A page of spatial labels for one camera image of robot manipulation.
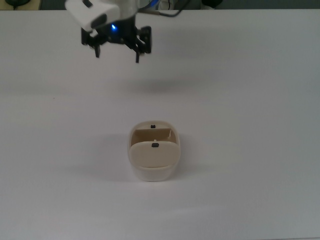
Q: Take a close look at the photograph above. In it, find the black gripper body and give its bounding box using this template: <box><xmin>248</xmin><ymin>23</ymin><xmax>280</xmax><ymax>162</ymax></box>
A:
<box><xmin>96</xmin><ymin>15</ymin><xmax>138</xmax><ymax>46</ymax></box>

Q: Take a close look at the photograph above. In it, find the small cream bin with lid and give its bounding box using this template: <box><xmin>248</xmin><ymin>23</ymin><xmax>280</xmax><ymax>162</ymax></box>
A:
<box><xmin>127</xmin><ymin>120</ymin><xmax>181</xmax><ymax>183</ymax></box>

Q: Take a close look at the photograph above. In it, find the pale wooden desk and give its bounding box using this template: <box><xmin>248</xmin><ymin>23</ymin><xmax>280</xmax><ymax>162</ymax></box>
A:
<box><xmin>0</xmin><ymin>0</ymin><xmax>41</xmax><ymax>11</ymax></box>

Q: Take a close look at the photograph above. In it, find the black rounded object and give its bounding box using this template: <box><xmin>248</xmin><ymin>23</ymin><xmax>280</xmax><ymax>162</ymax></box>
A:
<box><xmin>5</xmin><ymin>0</ymin><xmax>31</xmax><ymax>7</ymax></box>

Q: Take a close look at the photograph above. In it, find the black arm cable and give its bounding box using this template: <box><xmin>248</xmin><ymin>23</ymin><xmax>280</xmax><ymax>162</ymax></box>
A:
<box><xmin>138</xmin><ymin>7</ymin><xmax>185</xmax><ymax>18</ymax></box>

